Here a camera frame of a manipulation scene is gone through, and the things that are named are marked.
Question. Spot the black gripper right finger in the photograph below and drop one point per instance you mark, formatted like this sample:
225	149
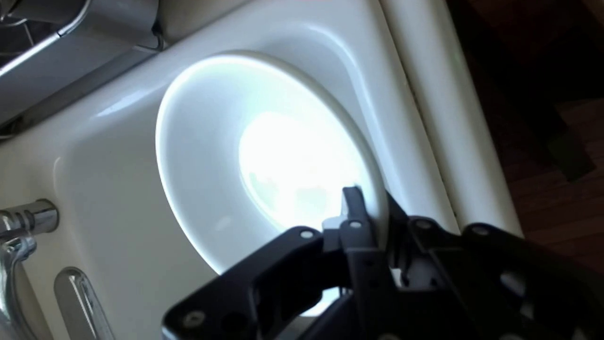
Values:
491	283

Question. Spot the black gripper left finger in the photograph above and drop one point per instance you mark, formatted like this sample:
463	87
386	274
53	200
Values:
276	283

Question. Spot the white ceramic bowl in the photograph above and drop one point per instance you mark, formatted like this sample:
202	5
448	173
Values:
208	156

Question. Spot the white kitchen sink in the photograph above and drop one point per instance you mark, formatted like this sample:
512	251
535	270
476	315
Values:
114	175

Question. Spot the chrome faucet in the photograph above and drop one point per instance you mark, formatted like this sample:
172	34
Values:
25	226

